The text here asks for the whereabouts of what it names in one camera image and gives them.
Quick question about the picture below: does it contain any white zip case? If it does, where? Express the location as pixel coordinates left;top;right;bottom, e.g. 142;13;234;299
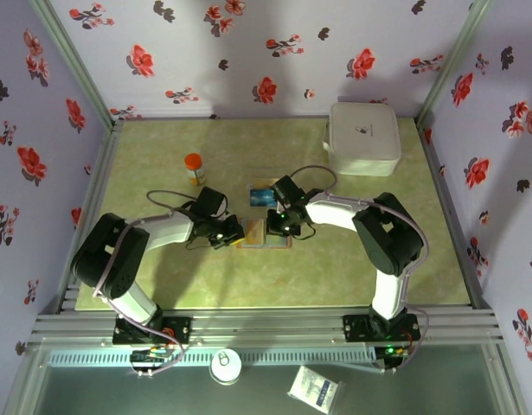
321;101;401;177

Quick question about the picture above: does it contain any white round can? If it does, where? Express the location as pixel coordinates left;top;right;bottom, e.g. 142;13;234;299
208;348;243;386

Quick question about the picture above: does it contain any aluminium front rail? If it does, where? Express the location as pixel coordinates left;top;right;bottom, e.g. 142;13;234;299
27;307;505;347

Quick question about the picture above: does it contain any white paper packet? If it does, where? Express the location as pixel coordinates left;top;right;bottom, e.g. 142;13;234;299
286;365;343;412

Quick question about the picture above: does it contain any aluminium frame post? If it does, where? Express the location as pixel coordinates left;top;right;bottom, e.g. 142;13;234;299
415;0;497;126
29;0;125;131

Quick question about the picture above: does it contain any orange-lid pill bottle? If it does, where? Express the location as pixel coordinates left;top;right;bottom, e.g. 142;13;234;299
183;153;208;187

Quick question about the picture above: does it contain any blue credit card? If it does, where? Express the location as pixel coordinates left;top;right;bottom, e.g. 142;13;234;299
249;188;278;208

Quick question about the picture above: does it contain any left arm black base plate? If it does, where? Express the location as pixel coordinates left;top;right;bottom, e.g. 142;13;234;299
112;316;193;346

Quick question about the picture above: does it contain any left arm grey cable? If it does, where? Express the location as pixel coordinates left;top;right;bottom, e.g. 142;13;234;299
92;188;202;377

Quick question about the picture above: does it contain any perforated metal cable duct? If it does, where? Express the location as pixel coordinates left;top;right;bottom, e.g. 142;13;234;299
47;348;379;367

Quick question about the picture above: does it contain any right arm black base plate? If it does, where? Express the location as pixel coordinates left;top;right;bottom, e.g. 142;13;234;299
342;314;422;342

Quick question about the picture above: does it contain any aluminium side rail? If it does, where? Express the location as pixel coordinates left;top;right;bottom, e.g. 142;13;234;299
414;116;494;310
53;120;125;315

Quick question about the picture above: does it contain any gold credit card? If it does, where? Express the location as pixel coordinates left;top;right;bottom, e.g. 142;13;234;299
245;219;266;244

